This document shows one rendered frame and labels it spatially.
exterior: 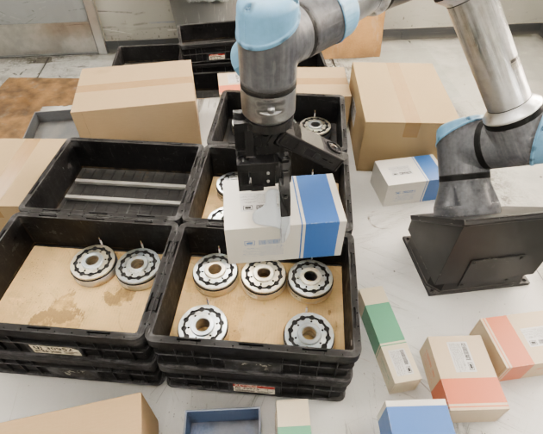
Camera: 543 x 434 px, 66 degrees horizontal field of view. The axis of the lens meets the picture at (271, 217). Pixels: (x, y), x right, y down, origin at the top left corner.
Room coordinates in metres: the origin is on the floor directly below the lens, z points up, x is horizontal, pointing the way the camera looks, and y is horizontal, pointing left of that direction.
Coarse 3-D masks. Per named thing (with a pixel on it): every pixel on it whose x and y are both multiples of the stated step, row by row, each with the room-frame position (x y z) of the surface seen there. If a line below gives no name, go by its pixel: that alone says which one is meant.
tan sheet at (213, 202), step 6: (216, 180) 0.91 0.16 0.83; (210, 186) 0.89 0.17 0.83; (336, 186) 0.89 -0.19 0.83; (210, 192) 0.86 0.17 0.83; (216, 192) 0.86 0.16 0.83; (210, 198) 0.84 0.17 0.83; (216, 198) 0.84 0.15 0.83; (210, 204) 0.81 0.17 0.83; (216, 204) 0.81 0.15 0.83; (222, 204) 0.81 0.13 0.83; (204, 210) 0.79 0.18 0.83; (210, 210) 0.79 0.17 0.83; (204, 216) 0.77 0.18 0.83
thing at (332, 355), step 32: (192, 224) 0.65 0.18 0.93; (352, 256) 0.56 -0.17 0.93; (160, 288) 0.47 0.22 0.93; (352, 288) 0.47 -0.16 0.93; (352, 320) 0.40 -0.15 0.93; (224, 352) 0.35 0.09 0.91; (256, 352) 0.34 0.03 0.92; (288, 352) 0.34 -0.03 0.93; (320, 352) 0.34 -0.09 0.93; (352, 352) 0.34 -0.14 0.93
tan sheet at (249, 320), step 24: (192, 264) 0.61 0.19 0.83; (240, 264) 0.61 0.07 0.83; (288, 264) 0.61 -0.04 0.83; (192, 288) 0.54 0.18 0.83; (240, 288) 0.54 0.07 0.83; (336, 288) 0.54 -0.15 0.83; (240, 312) 0.48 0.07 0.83; (264, 312) 0.48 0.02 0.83; (288, 312) 0.48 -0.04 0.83; (312, 312) 0.48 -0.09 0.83; (336, 312) 0.48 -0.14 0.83; (240, 336) 0.42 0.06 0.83; (264, 336) 0.42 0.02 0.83; (336, 336) 0.42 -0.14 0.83
